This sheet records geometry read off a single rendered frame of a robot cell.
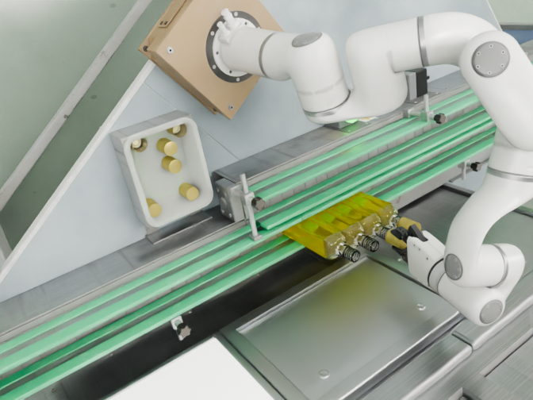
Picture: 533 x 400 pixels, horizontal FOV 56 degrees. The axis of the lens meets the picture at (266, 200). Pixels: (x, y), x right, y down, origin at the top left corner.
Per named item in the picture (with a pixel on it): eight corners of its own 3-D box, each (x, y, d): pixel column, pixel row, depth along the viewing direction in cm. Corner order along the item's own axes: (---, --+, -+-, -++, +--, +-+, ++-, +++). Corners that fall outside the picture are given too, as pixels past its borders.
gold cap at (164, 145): (154, 140, 116) (162, 144, 113) (168, 135, 118) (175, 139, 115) (159, 154, 118) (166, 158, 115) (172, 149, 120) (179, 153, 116)
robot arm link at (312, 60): (286, 18, 100) (343, 25, 88) (304, 76, 108) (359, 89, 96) (250, 42, 97) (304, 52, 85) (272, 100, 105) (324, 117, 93)
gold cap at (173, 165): (159, 158, 118) (166, 163, 115) (172, 152, 120) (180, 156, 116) (163, 171, 120) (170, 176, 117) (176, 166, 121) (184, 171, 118)
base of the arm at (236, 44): (193, 33, 106) (233, 41, 94) (232, -6, 108) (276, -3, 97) (231, 87, 116) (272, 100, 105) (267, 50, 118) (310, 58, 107)
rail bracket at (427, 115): (400, 118, 145) (438, 125, 135) (398, 93, 142) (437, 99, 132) (409, 113, 147) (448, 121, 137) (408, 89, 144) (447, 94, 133)
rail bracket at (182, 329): (159, 326, 119) (183, 355, 109) (151, 303, 116) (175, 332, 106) (174, 318, 121) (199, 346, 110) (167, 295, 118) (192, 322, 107)
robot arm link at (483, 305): (495, 256, 84) (538, 254, 87) (454, 229, 93) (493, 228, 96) (470, 332, 89) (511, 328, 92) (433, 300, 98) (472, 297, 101)
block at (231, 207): (220, 215, 127) (233, 225, 122) (211, 182, 123) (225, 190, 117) (231, 210, 129) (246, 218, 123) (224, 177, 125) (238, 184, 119)
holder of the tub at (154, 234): (143, 236, 124) (155, 248, 118) (109, 132, 112) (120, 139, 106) (203, 209, 132) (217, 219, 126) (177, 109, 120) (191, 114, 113)
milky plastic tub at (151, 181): (137, 219, 121) (151, 231, 115) (108, 132, 111) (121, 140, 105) (200, 192, 129) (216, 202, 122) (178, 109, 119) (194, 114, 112)
